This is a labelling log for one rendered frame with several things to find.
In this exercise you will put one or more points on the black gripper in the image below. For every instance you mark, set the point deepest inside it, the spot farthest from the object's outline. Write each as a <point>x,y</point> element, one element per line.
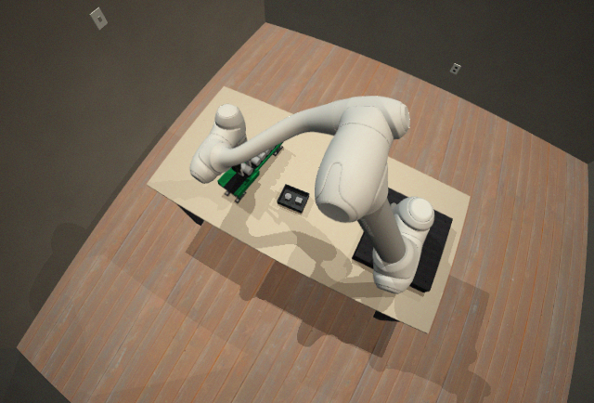
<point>237,168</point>

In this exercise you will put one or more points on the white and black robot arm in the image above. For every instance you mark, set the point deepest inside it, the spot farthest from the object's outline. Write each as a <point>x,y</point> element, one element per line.
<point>352,179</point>

